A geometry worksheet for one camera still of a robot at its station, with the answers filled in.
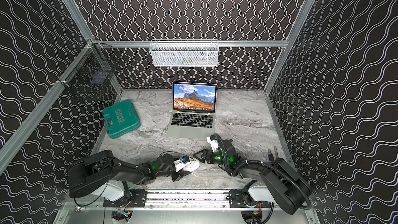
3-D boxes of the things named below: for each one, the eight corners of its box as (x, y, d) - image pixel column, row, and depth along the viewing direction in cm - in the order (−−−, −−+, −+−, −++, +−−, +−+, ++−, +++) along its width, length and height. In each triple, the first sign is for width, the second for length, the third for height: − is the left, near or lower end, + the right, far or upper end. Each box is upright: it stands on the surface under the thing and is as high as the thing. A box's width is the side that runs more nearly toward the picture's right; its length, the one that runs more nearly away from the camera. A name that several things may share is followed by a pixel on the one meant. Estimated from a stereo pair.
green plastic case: (113, 140, 96) (109, 136, 92) (105, 113, 109) (101, 108, 105) (143, 127, 102) (140, 122, 98) (132, 102, 116) (130, 97, 111)
